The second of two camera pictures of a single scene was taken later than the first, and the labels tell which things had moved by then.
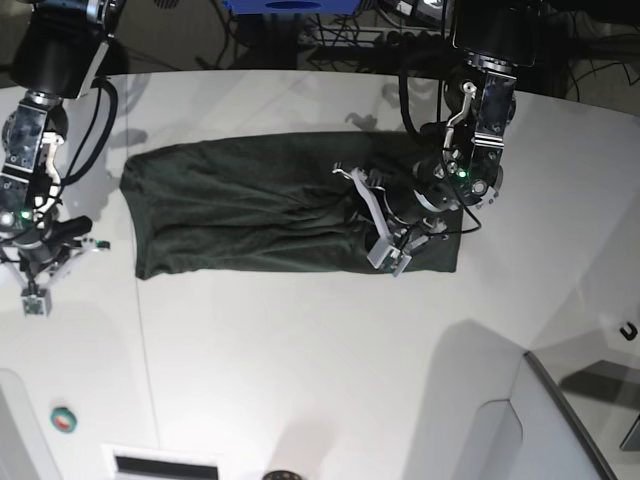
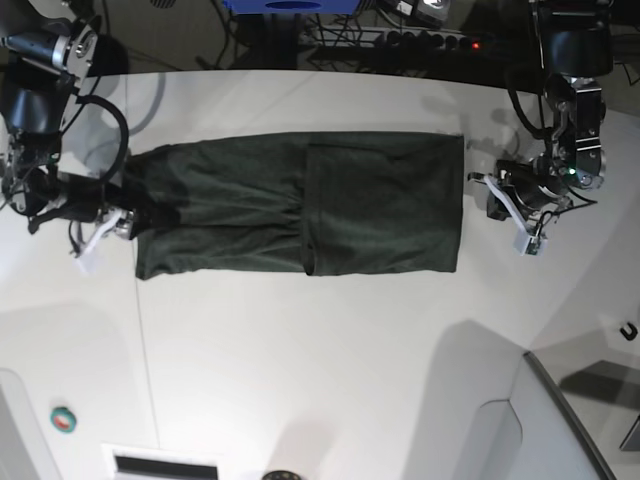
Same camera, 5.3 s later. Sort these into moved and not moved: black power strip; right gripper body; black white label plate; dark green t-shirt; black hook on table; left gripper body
Moved: left gripper body; right gripper body
Not moved: dark green t-shirt; black white label plate; black hook on table; black power strip
